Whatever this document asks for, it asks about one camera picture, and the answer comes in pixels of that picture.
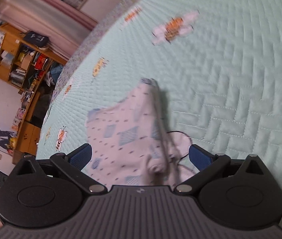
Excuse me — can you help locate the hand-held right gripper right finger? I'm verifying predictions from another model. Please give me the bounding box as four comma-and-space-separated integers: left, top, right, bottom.
174, 144, 267, 195

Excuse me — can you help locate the pink curtain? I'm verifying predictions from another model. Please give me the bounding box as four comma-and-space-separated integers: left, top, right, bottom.
0, 0, 99, 59

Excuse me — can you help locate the white printed pajama top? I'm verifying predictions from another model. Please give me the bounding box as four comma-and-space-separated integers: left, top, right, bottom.
85, 78, 194, 187

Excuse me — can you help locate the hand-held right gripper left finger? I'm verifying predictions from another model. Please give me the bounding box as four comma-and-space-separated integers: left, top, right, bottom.
14, 143, 108, 195

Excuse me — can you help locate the dark blue bag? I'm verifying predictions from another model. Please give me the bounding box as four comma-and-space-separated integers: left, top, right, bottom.
22, 30, 49, 48

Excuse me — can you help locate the wooden bookshelf with clutter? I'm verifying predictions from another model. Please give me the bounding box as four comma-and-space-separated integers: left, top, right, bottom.
12, 91, 43, 165

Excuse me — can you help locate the wall poster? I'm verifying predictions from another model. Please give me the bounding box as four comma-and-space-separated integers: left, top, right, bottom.
0, 126, 17, 155

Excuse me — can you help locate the green quilted bedspread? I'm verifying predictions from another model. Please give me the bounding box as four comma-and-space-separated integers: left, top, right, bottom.
35, 0, 282, 229

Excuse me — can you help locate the blue plastic bag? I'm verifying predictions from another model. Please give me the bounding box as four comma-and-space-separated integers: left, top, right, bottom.
47, 63, 64, 86

